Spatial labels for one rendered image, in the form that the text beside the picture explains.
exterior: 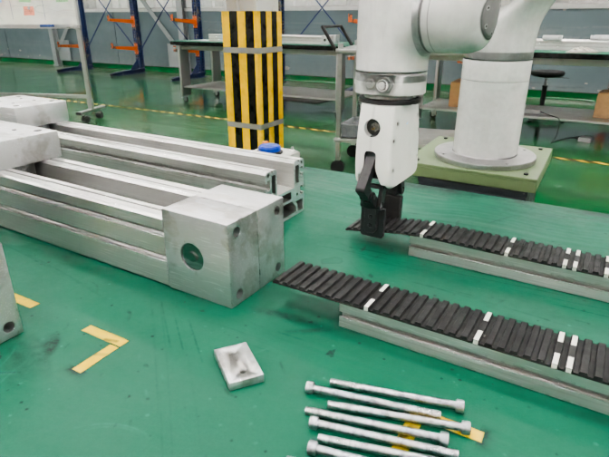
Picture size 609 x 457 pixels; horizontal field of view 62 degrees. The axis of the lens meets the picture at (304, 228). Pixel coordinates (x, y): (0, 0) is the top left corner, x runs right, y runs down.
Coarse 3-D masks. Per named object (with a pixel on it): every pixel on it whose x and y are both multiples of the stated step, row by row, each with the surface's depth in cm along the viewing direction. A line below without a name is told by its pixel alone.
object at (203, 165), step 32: (64, 128) 101; (96, 128) 97; (96, 160) 87; (128, 160) 85; (160, 160) 79; (192, 160) 76; (224, 160) 75; (256, 160) 78; (288, 160) 75; (288, 192) 75
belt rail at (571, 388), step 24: (360, 312) 48; (384, 336) 48; (408, 336) 47; (432, 336) 45; (456, 360) 44; (480, 360) 43; (504, 360) 42; (528, 384) 41; (552, 384) 40; (576, 384) 39; (600, 384) 38; (600, 408) 39
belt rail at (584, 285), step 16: (416, 240) 64; (432, 240) 63; (416, 256) 64; (432, 256) 63; (448, 256) 62; (464, 256) 62; (480, 256) 60; (496, 256) 59; (496, 272) 60; (512, 272) 59; (528, 272) 58; (544, 272) 57; (560, 272) 56; (576, 272) 55; (560, 288) 56; (576, 288) 55; (592, 288) 55; (608, 288) 54
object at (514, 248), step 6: (510, 240) 61; (516, 240) 61; (522, 240) 61; (510, 246) 59; (516, 246) 60; (522, 246) 59; (504, 252) 58; (510, 252) 58; (516, 252) 58; (522, 252) 58
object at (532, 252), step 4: (528, 244) 60; (532, 244) 60; (536, 244) 60; (540, 244) 60; (528, 248) 59; (532, 248) 59; (536, 248) 59; (540, 248) 59; (544, 248) 59; (524, 252) 58; (528, 252) 58; (532, 252) 58; (536, 252) 58; (540, 252) 58; (524, 256) 57; (528, 256) 57; (532, 256) 57; (536, 256) 57; (540, 256) 57; (528, 260) 57; (532, 260) 56; (536, 260) 56
